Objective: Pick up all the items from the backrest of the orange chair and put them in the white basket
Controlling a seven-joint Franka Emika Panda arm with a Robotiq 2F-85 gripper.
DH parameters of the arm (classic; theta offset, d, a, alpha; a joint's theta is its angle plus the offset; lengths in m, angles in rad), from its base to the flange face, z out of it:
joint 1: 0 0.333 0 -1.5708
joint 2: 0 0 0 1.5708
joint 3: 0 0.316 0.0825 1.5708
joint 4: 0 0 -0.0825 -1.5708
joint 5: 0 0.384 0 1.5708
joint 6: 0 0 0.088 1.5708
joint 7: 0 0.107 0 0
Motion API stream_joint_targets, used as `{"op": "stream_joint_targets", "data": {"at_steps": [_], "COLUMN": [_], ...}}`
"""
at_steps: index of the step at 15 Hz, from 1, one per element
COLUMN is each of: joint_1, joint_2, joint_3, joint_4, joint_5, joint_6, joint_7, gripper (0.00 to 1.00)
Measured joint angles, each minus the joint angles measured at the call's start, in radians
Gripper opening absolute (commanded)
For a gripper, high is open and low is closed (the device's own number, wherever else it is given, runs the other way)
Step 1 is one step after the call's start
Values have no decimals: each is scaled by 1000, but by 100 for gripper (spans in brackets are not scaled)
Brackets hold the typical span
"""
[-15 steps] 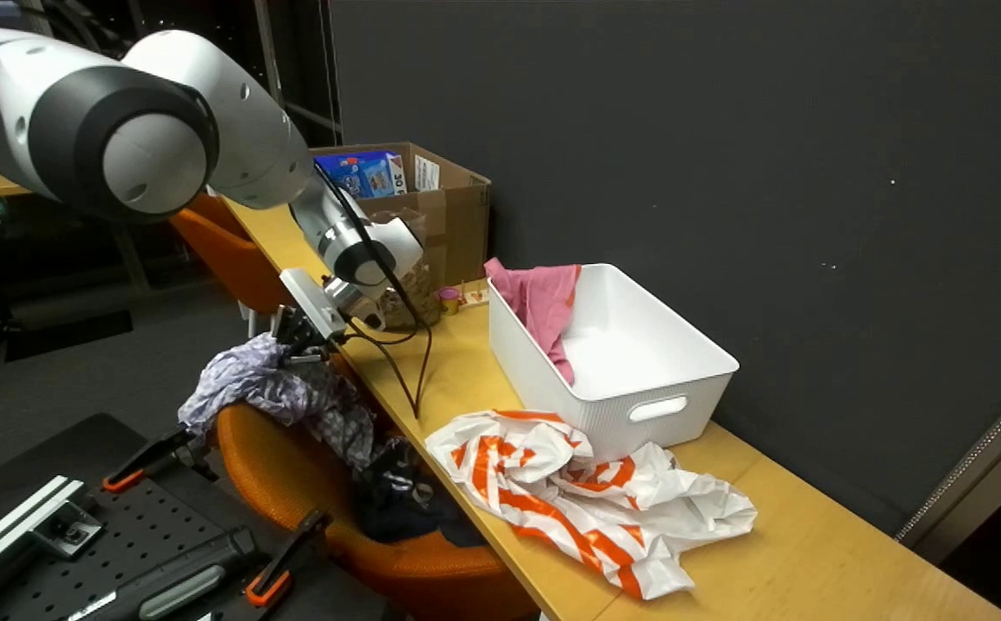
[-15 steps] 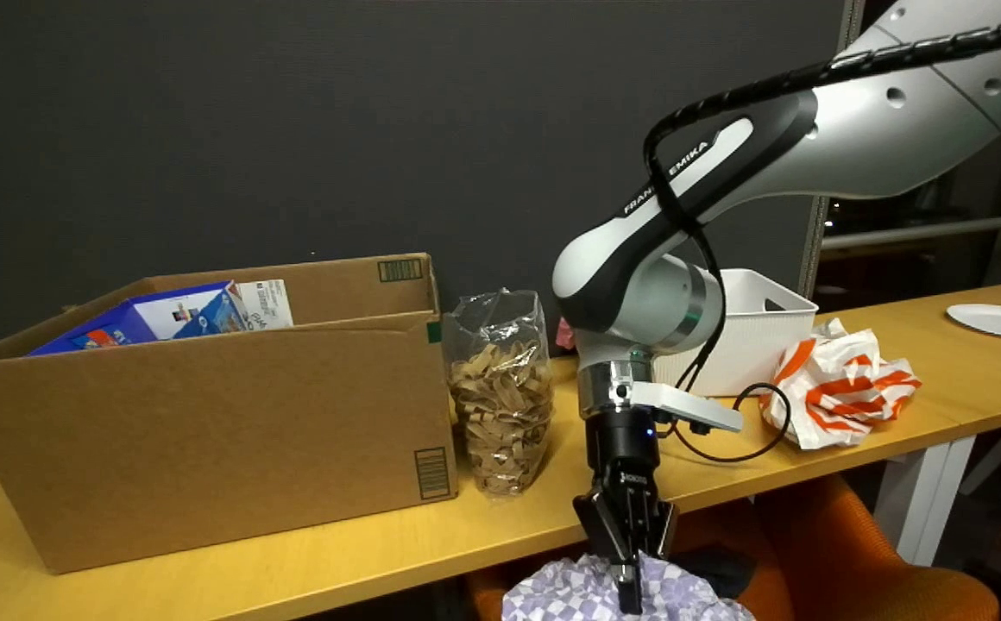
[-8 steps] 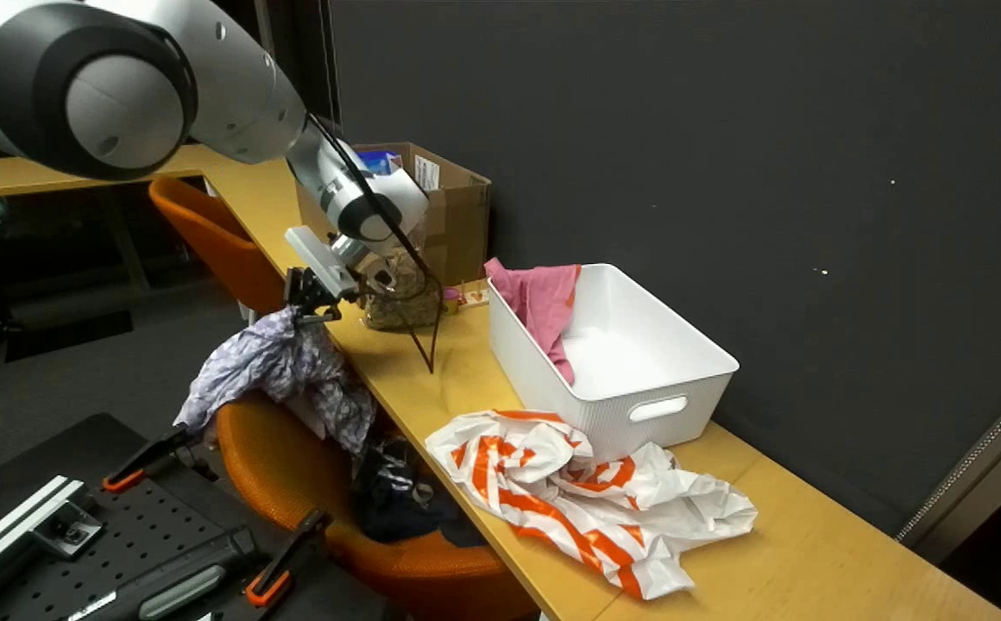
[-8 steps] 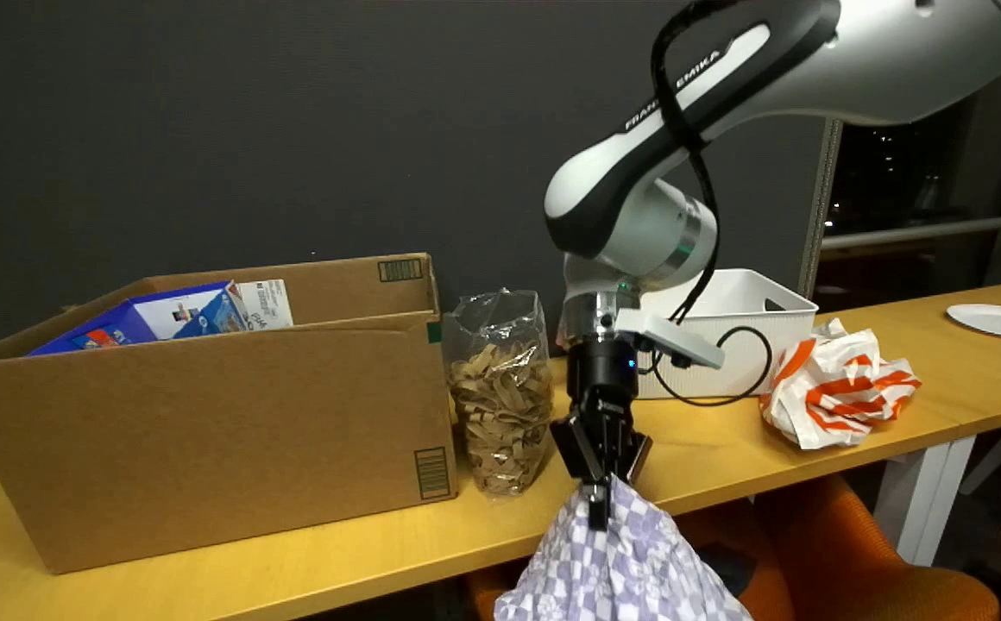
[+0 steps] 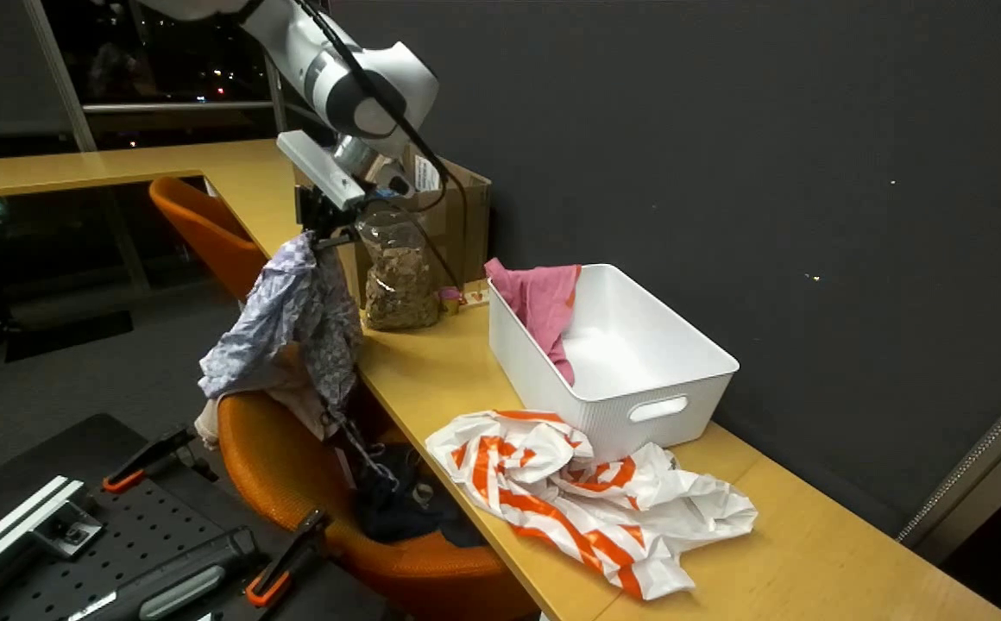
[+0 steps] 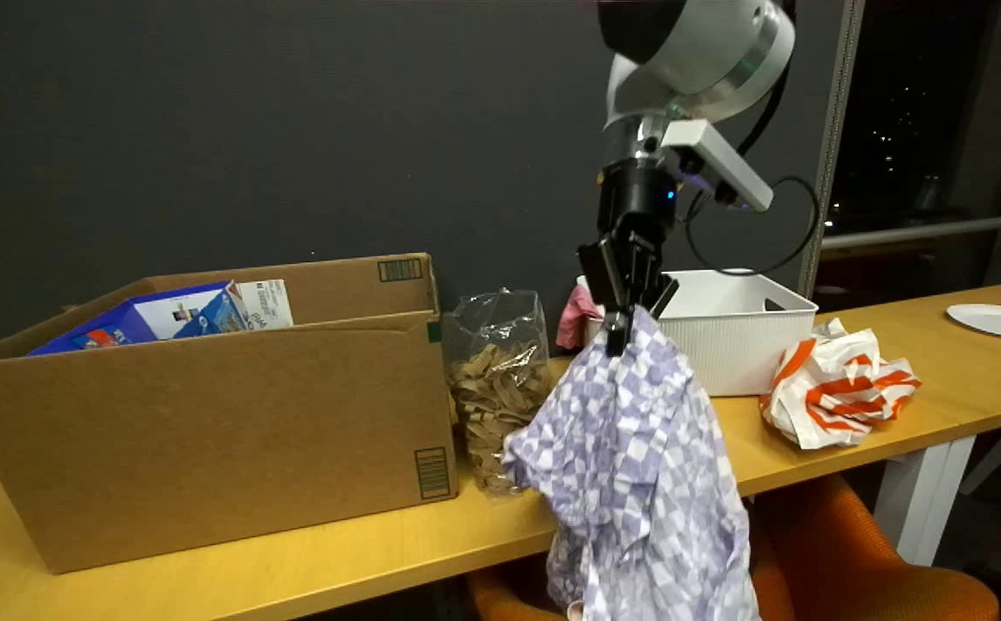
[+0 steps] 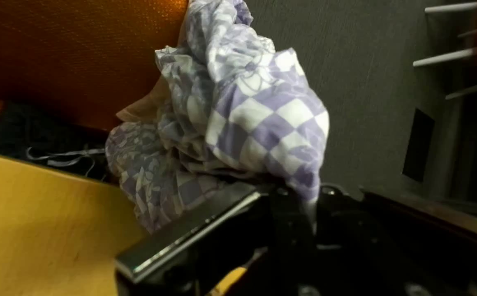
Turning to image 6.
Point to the white table leg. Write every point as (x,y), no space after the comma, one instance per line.
(918,503)

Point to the clear jar of nuts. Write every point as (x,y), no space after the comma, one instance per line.
(488,398)

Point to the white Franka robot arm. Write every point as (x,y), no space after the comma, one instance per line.
(709,54)

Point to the grey horizontal window rail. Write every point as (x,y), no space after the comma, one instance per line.
(935,234)

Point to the pink cloth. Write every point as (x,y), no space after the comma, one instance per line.
(573,321)

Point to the white plastic bin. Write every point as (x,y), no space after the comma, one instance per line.
(742,347)

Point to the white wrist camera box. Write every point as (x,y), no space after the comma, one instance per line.
(724,161)

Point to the purple and white checkered cloth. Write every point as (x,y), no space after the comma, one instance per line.
(641,485)

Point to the large brown cardboard box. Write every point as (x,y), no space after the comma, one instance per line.
(213,451)

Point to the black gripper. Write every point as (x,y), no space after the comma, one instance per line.
(635,203)

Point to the grey window frame post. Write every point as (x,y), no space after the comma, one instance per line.
(829,175)

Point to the orange and white striped cloth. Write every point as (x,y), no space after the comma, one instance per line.
(841,390)

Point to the blue snack carton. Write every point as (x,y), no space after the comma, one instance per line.
(123,326)

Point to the orange chair with dark cloth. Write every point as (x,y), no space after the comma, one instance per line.
(857,565)

